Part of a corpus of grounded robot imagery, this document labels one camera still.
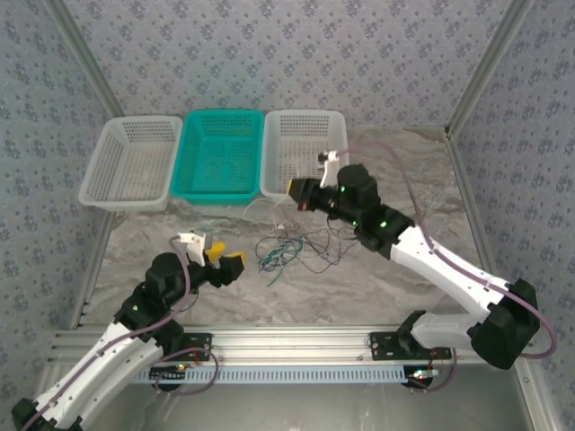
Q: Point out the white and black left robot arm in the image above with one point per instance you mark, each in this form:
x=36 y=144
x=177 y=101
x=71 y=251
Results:
x=90 y=372

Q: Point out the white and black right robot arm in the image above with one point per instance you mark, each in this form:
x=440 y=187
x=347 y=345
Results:
x=449 y=274

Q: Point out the white perforated plastic basket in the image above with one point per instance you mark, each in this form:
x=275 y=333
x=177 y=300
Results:
x=130 y=166
x=292 y=143

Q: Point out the teal perforated plastic basket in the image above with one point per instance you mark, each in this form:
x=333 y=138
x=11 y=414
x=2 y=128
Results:
x=215 y=157

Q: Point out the small black controller board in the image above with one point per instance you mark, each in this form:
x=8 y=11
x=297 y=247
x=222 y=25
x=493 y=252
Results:
x=168 y=375
x=422 y=377

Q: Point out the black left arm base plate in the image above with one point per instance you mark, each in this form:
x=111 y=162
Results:
x=202 y=341

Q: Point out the aluminium table side rail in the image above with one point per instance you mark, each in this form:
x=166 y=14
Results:
x=92 y=269
x=467 y=193

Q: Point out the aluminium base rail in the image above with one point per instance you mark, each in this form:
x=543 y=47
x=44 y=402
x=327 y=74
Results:
x=292 y=343

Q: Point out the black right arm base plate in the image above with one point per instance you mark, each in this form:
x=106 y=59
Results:
x=382 y=345

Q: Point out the aluminium frame post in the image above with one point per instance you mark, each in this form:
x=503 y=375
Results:
x=85 y=58
x=489 y=67

